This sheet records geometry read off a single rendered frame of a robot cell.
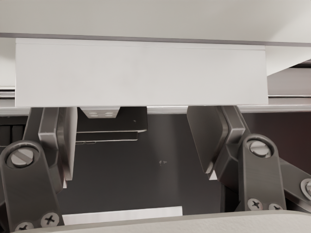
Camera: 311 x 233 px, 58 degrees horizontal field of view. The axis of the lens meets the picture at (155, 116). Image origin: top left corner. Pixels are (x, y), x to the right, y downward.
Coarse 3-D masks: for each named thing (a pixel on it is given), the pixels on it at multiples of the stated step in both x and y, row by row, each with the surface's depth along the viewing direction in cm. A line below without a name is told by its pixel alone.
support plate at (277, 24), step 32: (0, 0) 6; (32, 0) 7; (64, 0) 7; (96, 0) 7; (128, 0) 7; (160, 0) 7; (192, 0) 7; (224, 0) 7; (256, 0) 7; (288, 0) 7; (32, 32) 8; (64, 32) 9; (96, 32) 9; (128, 32) 9; (160, 32) 9; (192, 32) 9; (224, 32) 9; (256, 32) 9; (288, 32) 9; (0, 64) 12; (288, 64) 13
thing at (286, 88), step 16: (304, 64) 49; (272, 80) 47; (288, 80) 47; (304, 80) 48; (0, 96) 39; (272, 96) 47; (288, 96) 47; (304, 96) 48; (0, 112) 44; (16, 112) 45; (160, 112) 53; (176, 112) 54; (256, 112) 59; (272, 112) 60
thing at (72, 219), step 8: (152, 208) 19; (160, 208) 19; (168, 208) 19; (176, 208) 19; (64, 216) 18; (72, 216) 18; (80, 216) 18; (88, 216) 18; (96, 216) 18; (104, 216) 18; (112, 216) 18; (120, 216) 18; (128, 216) 18; (136, 216) 19; (144, 216) 19; (152, 216) 19; (160, 216) 19; (168, 216) 19; (72, 224) 18
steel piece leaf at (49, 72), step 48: (48, 48) 9; (96, 48) 9; (144, 48) 9; (192, 48) 10; (240, 48) 10; (48, 96) 9; (96, 96) 9; (144, 96) 9; (192, 96) 10; (240, 96) 10
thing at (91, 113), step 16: (80, 112) 36; (96, 112) 28; (112, 112) 29; (128, 112) 37; (144, 112) 38; (80, 128) 36; (96, 128) 36; (112, 128) 37; (128, 128) 37; (144, 128) 37
